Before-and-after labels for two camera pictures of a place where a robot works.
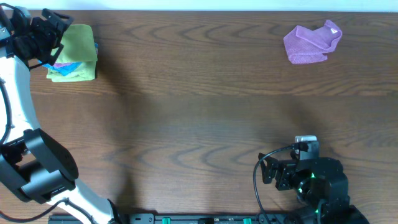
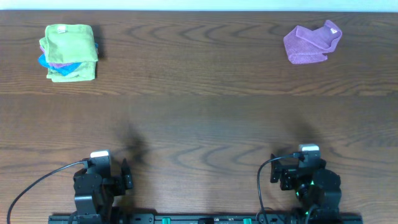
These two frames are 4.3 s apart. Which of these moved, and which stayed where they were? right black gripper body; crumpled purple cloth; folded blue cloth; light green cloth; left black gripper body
Moved: left black gripper body
Stayed: right black gripper body; light green cloth; crumpled purple cloth; folded blue cloth
